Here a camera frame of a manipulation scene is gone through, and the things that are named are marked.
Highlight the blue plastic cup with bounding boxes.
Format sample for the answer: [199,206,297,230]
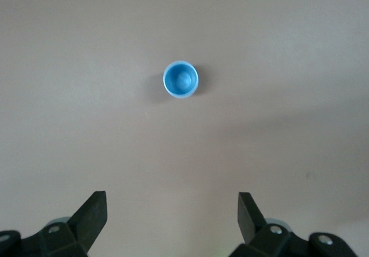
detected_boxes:
[162,61,200,99]

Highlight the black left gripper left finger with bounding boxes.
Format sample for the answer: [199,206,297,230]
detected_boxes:
[20,191,108,257]

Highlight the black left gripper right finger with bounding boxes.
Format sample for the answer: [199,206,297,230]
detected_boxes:
[227,192,311,257]

